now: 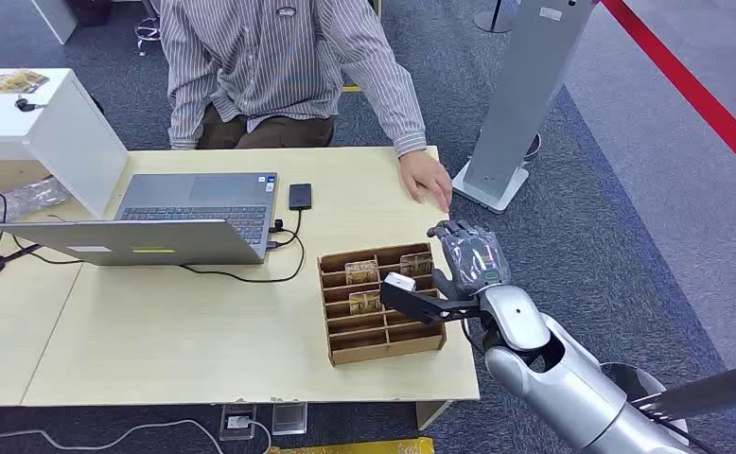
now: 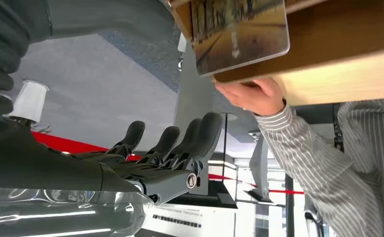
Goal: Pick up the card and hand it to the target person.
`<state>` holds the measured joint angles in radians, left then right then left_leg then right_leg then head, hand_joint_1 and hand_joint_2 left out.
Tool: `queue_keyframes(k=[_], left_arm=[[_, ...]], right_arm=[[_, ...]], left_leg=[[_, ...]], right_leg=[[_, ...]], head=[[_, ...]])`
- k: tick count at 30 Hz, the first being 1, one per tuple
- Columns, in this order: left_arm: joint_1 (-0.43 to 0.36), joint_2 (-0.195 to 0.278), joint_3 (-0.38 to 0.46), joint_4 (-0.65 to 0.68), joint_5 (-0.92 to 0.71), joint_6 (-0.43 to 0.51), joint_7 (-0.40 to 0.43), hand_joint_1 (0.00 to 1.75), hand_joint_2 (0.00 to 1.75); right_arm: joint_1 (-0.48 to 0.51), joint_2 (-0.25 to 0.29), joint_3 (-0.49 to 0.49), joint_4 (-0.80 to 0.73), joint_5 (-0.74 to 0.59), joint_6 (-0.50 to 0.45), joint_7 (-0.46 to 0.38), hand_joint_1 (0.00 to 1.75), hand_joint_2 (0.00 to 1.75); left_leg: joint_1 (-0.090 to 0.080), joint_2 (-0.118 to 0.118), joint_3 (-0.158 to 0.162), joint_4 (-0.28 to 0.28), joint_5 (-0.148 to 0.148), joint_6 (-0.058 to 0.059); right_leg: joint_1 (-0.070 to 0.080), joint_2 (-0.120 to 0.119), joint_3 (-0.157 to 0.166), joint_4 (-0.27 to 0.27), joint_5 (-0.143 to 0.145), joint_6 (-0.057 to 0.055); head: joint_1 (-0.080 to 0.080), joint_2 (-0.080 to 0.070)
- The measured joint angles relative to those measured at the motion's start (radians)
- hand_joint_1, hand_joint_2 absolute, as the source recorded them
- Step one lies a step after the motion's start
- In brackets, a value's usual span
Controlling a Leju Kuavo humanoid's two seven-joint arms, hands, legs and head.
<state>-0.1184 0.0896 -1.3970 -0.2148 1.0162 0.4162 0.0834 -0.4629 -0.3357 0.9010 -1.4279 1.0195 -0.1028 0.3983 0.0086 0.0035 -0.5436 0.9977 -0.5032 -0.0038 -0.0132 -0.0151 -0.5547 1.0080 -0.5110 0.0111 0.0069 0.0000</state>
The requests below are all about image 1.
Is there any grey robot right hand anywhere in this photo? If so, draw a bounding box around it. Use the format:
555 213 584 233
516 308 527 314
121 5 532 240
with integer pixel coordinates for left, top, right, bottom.
427 218 512 303

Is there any person's left hand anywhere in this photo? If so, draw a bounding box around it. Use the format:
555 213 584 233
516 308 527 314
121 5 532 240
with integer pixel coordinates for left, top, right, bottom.
397 149 454 215

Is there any brown printed card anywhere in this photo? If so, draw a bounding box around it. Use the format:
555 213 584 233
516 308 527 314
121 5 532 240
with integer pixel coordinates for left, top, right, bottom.
343 259 380 287
347 289 384 317
398 251 436 279

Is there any brown cardboard slotted card holder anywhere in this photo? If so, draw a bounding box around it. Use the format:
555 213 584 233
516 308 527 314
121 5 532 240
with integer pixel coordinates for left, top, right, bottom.
317 242 448 368

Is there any person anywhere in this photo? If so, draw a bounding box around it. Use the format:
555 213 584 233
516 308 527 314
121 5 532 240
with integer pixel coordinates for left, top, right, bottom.
159 0 454 215

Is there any yellow printed card in sleeve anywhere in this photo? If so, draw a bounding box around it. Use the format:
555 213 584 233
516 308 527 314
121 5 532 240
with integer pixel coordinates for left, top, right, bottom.
0 68 51 96

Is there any black smartphone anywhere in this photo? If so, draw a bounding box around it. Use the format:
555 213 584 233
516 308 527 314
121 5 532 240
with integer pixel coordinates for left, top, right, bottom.
288 183 314 213

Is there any grey standing pillar with base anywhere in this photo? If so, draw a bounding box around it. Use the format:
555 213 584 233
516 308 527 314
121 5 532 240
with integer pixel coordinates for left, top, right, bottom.
450 0 595 216

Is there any wooden desk leg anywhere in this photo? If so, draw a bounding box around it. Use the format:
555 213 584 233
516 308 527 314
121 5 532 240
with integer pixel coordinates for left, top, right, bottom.
414 400 454 432

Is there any round stanchion base with pole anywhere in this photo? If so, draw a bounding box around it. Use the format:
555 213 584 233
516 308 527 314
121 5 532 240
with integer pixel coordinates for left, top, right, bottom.
472 0 521 34

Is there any yellow patterned strip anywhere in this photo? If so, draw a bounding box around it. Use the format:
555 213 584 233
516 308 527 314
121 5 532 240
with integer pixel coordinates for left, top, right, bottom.
270 436 437 454

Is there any grey open laptop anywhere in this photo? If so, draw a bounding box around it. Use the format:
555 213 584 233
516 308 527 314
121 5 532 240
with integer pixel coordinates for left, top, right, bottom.
0 172 280 268

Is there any clear floor socket cover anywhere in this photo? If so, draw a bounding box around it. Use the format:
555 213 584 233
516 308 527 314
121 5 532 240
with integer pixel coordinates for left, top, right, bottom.
271 402 309 437

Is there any dark grey pole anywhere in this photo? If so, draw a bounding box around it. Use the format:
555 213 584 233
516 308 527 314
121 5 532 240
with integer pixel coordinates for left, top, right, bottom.
631 358 736 428

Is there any red barrier belt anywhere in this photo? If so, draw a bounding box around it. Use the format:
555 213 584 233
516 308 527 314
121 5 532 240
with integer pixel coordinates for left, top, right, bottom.
598 0 736 190

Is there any floor power socket with plug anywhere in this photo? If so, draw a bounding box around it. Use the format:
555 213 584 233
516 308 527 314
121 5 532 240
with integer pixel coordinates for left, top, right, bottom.
219 404 258 443

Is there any chrome stool base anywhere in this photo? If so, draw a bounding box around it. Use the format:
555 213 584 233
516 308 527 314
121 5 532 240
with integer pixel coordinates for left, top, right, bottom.
133 0 163 58

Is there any white box cabinet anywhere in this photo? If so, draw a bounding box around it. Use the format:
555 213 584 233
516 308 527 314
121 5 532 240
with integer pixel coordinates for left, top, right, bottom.
0 67 131 219

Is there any clear plastic water bottle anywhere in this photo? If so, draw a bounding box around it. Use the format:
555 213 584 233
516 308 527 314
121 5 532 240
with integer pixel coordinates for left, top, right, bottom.
0 176 72 225

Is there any white furniture panel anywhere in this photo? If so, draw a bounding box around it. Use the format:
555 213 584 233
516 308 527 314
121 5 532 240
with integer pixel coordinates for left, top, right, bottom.
29 0 80 45

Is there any black charging cable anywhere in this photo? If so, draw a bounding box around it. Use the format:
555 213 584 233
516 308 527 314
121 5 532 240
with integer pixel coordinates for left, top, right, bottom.
178 209 307 285

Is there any white floor cable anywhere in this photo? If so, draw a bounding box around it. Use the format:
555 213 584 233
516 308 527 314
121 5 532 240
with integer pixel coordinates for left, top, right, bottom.
0 417 273 454

